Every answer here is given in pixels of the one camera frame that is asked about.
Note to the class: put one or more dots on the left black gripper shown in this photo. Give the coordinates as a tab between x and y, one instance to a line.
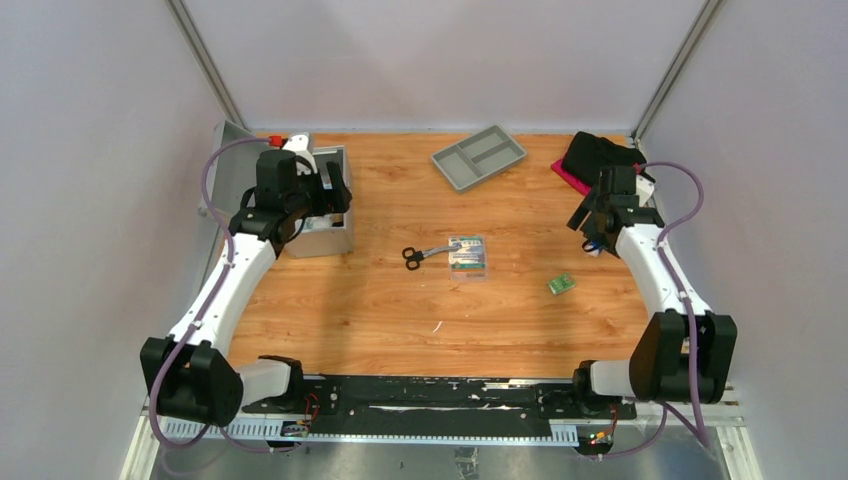
331	200

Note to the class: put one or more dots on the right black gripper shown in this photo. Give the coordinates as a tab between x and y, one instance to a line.
592	203

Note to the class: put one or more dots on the grey metal case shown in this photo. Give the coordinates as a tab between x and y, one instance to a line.
234	172

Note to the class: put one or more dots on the white medicine bottle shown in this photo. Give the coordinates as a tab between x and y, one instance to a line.
324	222

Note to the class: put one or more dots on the blue white small bottle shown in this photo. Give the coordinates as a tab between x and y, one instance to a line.
592	249

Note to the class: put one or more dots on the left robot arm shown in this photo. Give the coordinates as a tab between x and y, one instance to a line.
187	372

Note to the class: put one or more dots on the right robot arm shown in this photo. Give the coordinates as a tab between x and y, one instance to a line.
686	350

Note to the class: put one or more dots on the black folded cloth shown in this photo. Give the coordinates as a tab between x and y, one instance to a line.
588	153

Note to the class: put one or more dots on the pink folded cloth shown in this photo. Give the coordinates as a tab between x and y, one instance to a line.
570	179

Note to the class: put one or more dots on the small green packet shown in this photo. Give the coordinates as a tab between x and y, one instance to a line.
561	284

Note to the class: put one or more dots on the grey divider tray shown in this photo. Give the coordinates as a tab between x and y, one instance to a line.
478	158

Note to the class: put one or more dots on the bandage strip box pack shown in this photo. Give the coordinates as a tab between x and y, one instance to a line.
468	259

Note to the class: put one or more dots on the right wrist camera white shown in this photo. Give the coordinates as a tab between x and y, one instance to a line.
645	189

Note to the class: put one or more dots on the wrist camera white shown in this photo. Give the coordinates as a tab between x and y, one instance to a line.
301	144
645	189

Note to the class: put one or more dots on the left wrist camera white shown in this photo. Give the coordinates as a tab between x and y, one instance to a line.
301	144

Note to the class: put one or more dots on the black handled scissors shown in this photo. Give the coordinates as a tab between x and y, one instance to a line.
413	257

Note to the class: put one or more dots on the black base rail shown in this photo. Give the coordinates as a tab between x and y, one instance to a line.
444	409

